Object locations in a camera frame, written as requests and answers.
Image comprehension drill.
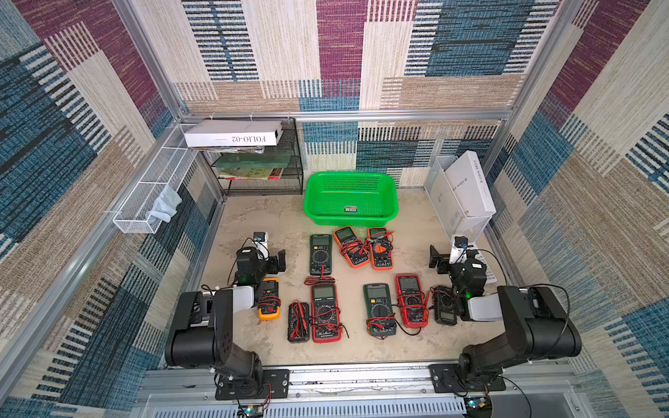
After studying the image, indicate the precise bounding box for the large dark green multimeter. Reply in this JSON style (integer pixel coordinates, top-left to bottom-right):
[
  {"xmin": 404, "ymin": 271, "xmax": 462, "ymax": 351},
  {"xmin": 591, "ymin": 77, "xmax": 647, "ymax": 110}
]
[{"xmin": 309, "ymin": 234, "xmax": 333, "ymax": 276}]

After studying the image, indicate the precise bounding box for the small red multimeter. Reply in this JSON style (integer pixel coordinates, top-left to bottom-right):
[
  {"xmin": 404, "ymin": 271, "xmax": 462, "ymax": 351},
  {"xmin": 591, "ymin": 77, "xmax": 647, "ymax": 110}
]
[{"xmin": 395, "ymin": 274, "xmax": 429, "ymax": 329}]

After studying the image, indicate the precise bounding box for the orange multimeter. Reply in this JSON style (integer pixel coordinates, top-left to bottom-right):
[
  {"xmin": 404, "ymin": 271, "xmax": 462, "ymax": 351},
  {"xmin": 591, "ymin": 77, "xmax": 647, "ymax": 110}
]
[
  {"xmin": 366, "ymin": 227, "xmax": 394, "ymax": 271},
  {"xmin": 333, "ymin": 226, "xmax": 370, "ymax": 268}
]

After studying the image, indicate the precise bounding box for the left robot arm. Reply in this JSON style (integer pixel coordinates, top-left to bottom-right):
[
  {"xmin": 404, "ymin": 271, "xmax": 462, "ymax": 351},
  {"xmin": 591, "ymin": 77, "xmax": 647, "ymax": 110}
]
[{"xmin": 165, "ymin": 247, "xmax": 289, "ymax": 406}]

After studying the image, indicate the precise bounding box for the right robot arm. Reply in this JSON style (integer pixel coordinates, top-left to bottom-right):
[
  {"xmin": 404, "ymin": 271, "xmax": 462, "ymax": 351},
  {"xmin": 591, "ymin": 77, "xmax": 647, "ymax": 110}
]
[{"xmin": 429, "ymin": 245, "xmax": 582, "ymax": 397}]

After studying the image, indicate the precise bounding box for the small black multimeter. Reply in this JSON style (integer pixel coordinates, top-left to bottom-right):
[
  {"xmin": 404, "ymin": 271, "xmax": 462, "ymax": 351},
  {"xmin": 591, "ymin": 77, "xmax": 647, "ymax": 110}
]
[{"xmin": 430, "ymin": 286, "xmax": 457, "ymax": 326}]

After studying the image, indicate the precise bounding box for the yellow multimeter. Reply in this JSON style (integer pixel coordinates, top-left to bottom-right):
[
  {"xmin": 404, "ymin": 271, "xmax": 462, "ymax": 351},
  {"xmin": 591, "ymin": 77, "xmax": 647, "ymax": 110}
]
[{"xmin": 257, "ymin": 278, "xmax": 282, "ymax": 322}]

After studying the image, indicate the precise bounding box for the black multimeter with leads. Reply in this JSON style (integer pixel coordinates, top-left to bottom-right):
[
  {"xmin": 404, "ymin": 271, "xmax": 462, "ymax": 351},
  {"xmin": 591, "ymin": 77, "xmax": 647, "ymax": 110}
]
[{"xmin": 287, "ymin": 301, "xmax": 310, "ymax": 343}]

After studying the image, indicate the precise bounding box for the large red multimeter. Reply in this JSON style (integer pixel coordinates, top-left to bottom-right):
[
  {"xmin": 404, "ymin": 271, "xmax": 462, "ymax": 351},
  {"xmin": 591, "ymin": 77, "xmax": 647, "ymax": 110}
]
[{"xmin": 311, "ymin": 284, "xmax": 343, "ymax": 343}]

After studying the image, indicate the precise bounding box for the green plastic basket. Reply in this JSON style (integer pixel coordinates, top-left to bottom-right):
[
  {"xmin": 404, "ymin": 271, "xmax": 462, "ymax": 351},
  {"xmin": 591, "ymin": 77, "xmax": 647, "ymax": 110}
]
[{"xmin": 303, "ymin": 172, "xmax": 399, "ymax": 227}]

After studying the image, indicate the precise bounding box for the white calculator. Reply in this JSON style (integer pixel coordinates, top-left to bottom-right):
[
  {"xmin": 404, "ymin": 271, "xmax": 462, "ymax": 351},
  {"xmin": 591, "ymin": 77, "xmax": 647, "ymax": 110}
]
[{"xmin": 476, "ymin": 253, "xmax": 498, "ymax": 285}]

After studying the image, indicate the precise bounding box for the clear file holder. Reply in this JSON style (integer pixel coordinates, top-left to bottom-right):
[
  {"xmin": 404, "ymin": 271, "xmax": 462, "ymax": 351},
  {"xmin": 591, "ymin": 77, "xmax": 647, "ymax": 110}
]
[{"xmin": 424, "ymin": 157, "xmax": 492, "ymax": 242}]

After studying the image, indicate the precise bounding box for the white box in holder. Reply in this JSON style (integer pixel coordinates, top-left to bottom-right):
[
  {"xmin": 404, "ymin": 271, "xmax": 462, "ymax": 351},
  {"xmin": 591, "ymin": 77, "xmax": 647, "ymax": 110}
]
[{"xmin": 445, "ymin": 151, "xmax": 497, "ymax": 217}]

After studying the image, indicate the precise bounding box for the green book on shelf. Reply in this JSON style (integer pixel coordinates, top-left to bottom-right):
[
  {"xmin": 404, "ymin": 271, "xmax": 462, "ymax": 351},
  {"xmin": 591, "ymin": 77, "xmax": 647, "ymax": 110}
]
[{"xmin": 211, "ymin": 153, "xmax": 293, "ymax": 180}]

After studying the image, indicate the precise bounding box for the light blue cloth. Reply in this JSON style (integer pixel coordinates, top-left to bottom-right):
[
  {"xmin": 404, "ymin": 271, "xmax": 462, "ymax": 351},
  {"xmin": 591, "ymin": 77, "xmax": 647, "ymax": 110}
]
[{"xmin": 146, "ymin": 185, "xmax": 182, "ymax": 223}]

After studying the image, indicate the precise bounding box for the white folio box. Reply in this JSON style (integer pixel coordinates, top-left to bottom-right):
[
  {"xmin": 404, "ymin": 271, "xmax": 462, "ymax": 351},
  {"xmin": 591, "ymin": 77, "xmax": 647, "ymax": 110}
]
[{"xmin": 185, "ymin": 119, "xmax": 283, "ymax": 148}]

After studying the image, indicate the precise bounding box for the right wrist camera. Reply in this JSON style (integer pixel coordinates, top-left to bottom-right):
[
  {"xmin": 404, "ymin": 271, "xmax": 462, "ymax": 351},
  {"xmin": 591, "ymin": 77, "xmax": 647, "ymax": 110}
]
[{"xmin": 449, "ymin": 236, "xmax": 469, "ymax": 265}]

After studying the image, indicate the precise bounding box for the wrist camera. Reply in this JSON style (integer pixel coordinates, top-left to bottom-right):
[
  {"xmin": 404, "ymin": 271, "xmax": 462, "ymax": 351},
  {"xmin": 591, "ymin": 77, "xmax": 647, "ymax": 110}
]
[
  {"xmin": 253, "ymin": 232, "xmax": 269, "ymax": 260},
  {"xmin": 449, "ymin": 236, "xmax": 469, "ymax": 265}
]

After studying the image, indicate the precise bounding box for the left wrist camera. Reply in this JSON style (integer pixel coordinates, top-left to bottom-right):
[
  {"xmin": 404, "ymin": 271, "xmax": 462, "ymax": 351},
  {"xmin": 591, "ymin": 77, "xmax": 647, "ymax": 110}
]
[{"xmin": 253, "ymin": 232, "xmax": 269, "ymax": 260}]

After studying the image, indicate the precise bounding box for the black wire shelf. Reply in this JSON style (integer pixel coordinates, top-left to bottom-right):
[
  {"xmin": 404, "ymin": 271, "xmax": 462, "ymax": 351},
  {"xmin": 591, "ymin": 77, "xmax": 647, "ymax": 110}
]
[{"xmin": 203, "ymin": 118, "xmax": 304, "ymax": 198}]

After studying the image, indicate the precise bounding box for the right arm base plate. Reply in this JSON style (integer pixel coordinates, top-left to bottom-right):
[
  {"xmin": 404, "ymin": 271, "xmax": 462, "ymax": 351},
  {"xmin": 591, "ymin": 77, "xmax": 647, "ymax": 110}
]
[{"xmin": 428, "ymin": 363, "xmax": 506, "ymax": 397}]

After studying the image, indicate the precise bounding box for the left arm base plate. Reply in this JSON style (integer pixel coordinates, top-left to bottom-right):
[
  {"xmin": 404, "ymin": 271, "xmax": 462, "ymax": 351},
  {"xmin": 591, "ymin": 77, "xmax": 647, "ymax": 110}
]
[{"xmin": 214, "ymin": 369, "xmax": 290, "ymax": 401}]

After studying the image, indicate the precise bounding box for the white wire wall basket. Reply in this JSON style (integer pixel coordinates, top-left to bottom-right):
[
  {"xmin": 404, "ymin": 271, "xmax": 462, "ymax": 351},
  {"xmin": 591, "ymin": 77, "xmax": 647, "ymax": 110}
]
[{"xmin": 113, "ymin": 146, "xmax": 196, "ymax": 234}]

